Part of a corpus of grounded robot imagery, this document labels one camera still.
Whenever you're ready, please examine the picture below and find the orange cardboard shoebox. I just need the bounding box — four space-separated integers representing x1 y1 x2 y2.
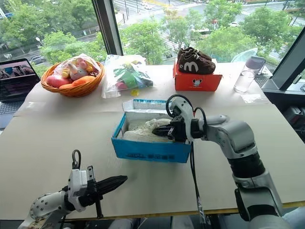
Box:
173 59 224 92

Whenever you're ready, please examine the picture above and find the blue cardboard shoebox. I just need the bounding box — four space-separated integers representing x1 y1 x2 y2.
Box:
111 98 192 164

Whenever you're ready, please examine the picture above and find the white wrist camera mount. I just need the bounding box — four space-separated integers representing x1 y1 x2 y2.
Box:
170 96 194 142
67 168 89 212

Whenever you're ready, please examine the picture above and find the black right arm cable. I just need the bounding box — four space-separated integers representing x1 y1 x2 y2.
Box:
189 106 208 227

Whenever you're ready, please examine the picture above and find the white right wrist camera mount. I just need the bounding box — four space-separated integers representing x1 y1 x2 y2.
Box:
170 96 194 142

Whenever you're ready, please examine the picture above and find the orange wicker basket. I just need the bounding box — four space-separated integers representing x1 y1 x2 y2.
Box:
41 61 106 98

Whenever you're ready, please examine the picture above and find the grey keyboard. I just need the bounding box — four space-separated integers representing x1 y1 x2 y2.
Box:
254 73 273 88

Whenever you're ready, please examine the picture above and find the clear drinking glass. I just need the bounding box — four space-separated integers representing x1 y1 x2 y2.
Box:
233 55 266 94

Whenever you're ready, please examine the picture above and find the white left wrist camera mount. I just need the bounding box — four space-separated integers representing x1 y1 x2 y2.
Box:
67 168 89 212

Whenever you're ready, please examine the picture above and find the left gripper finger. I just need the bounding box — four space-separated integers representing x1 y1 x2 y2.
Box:
95 175 128 190
97 183 124 199

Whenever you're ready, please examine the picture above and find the black device with red parts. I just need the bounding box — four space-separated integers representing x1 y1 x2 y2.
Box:
283 105 305 144

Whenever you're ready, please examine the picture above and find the dark open laptop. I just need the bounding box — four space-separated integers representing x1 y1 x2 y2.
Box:
0 58 41 130

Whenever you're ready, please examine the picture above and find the brown shoe with cream laces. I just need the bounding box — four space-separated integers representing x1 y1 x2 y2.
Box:
178 46 213 62

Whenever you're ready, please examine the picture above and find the dark slanted window frame post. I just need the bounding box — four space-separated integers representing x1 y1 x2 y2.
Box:
261 28 305 96

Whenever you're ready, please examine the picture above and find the clear bag of colourful blocks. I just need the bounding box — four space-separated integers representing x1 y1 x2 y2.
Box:
102 54 154 99

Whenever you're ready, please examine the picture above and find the grey rounded shape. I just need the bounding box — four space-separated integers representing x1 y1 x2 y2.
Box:
104 218 133 229
171 215 194 229

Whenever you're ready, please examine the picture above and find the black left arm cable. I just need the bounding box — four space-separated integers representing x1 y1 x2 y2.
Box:
71 149 82 170

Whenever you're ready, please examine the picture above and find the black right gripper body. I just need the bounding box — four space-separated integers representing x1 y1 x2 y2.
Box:
167 116 191 144

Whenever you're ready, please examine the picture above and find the grey plush toy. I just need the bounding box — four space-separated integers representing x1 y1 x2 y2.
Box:
68 62 88 81

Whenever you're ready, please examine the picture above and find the short black camera cable loop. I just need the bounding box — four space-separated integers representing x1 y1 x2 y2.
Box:
165 94 182 119

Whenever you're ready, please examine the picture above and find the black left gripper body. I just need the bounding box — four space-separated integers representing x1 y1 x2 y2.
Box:
77 165 104 219

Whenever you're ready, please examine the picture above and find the pink plush toy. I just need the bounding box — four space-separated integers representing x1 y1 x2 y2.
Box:
46 74 70 88

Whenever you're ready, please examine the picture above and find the brown shoe with white M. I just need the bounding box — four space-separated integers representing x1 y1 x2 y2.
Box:
177 53 216 73

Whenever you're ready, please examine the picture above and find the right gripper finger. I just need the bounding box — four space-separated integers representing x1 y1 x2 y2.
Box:
153 124 173 133
152 131 173 139

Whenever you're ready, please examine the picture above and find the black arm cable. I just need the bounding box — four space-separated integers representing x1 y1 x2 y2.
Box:
71 149 82 170
189 106 208 227

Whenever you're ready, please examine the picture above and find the orange plush toy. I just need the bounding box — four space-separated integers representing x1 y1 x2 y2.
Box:
59 75 96 90

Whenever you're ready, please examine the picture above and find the clear bag of plush toys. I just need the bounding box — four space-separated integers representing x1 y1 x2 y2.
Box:
53 53 102 78

